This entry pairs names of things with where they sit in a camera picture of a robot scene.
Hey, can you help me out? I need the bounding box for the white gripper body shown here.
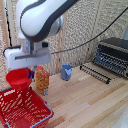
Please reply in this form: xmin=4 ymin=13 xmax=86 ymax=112
xmin=3 ymin=41 xmax=53 ymax=71

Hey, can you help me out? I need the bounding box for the blue cup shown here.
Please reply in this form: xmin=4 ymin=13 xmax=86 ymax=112
xmin=60 ymin=64 xmax=74 ymax=82

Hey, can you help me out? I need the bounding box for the red plastic shopping basket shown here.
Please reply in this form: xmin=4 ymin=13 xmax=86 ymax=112
xmin=0 ymin=86 xmax=55 ymax=128

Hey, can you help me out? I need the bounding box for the orange yellow carton box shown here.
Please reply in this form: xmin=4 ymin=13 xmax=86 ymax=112
xmin=35 ymin=65 xmax=50 ymax=96

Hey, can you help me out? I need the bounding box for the black toaster oven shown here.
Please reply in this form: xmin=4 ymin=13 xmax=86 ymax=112
xmin=92 ymin=37 xmax=128 ymax=79

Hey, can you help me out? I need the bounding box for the beige woven folding screen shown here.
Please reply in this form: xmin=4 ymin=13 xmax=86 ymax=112
xmin=0 ymin=0 xmax=128 ymax=88

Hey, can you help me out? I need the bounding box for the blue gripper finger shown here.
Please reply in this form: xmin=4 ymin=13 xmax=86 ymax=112
xmin=27 ymin=67 xmax=36 ymax=81

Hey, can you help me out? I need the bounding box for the black cable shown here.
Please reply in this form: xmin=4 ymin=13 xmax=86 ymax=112
xmin=51 ymin=5 xmax=128 ymax=55

